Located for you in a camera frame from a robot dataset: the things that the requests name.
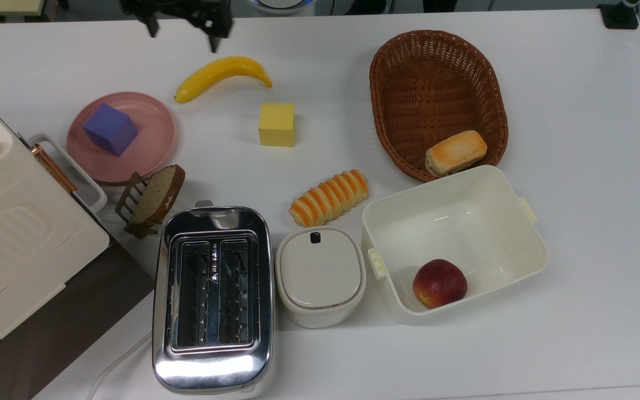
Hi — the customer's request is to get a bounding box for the yellow banana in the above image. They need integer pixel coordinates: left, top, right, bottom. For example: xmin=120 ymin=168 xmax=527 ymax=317
xmin=174 ymin=56 xmax=273 ymax=104

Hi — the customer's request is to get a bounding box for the black camera stand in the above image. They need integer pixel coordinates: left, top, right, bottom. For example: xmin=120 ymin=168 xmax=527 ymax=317
xmin=598 ymin=0 xmax=640 ymax=29

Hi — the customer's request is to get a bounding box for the small white lidded bin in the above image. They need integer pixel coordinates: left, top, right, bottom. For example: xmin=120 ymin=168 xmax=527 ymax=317
xmin=274 ymin=226 xmax=367 ymax=328

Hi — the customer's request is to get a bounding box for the pink plate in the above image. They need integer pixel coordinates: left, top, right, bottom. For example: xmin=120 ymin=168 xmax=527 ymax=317
xmin=66 ymin=92 xmax=177 ymax=186

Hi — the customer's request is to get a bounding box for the yellow cube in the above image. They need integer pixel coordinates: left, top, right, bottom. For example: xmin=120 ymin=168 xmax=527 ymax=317
xmin=258 ymin=102 xmax=296 ymax=148

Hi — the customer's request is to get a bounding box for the copper cabinet door handle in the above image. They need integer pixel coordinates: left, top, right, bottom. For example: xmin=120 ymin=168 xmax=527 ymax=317
xmin=31 ymin=143 xmax=79 ymax=194

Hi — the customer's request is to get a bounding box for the white plastic storage box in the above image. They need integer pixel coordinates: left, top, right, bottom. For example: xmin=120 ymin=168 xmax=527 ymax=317
xmin=361 ymin=164 xmax=549 ymax=325

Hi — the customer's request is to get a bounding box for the white toaster cable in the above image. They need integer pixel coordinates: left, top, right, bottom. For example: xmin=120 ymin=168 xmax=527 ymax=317
xmin=86 ymin=332 xmax=153 ymax=400

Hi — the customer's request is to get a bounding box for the golden bread roll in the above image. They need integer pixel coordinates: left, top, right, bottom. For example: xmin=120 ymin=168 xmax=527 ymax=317
xmin=424 ymin=130 xmax=488 ymax=177

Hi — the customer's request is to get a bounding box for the purple cube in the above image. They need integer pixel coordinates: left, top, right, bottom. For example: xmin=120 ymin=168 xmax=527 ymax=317
xmin=83 ymin=103 xmax=139 ymax=157

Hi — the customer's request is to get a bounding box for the striped long bread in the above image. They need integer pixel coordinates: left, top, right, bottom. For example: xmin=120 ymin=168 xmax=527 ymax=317
xmin=288 ymin=169 xmax=369 ymax=228

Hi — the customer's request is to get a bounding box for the red apple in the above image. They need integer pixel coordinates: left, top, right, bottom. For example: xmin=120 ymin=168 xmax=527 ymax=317
xmin=412 ymin=259 xmax=468 ymax=309

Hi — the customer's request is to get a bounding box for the brown wicker basket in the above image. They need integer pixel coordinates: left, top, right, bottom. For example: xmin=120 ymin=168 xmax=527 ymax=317
xmin=369 ymin=30 xmax=509 ymax=183

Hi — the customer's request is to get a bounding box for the cream toy cabinet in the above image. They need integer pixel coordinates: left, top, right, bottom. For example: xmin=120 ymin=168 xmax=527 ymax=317
xmin=0 ymin=83 xmax=111 ymax=364

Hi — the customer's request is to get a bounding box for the white drawer handle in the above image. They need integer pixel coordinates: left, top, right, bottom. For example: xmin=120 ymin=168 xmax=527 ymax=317
xmin=27 ymin=133 xmax=108 ymax=217

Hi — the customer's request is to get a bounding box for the dark brown base box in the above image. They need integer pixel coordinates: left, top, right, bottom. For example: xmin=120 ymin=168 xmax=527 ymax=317
xmin=0 ymin=236 xmax=157 ymax=400

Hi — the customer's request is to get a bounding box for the chrome cream toaster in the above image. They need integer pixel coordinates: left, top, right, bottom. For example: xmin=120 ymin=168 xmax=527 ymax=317
xmin=152 ymin=200 xmax=276 ymax=398

